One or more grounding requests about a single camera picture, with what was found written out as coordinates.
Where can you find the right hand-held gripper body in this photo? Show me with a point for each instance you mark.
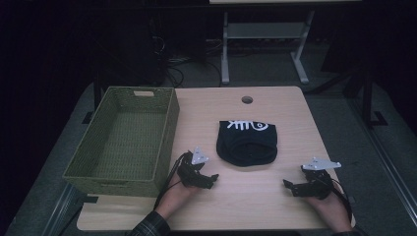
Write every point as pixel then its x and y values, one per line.
pixel 318 183

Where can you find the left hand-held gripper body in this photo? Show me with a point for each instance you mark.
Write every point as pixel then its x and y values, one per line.
pixel 188 168

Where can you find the black cloth with white print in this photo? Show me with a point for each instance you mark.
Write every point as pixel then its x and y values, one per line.
pixel 246 147

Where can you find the green woven basket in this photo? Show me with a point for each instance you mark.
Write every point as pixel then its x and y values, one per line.
pixel 131 144

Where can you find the person's right hand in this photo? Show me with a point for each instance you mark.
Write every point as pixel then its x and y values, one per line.
pixel 334 209

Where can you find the person's left hand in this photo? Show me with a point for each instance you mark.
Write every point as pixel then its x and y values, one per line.
pixel 173 198

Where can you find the black metal stand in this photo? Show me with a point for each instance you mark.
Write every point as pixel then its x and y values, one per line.
pixel 367 98

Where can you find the white metal stand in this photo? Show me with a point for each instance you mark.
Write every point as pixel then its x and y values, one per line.
pixel 265 31

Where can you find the metal floor rail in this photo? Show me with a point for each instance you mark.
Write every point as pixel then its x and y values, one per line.
pixel 62 209
pixel 387 157

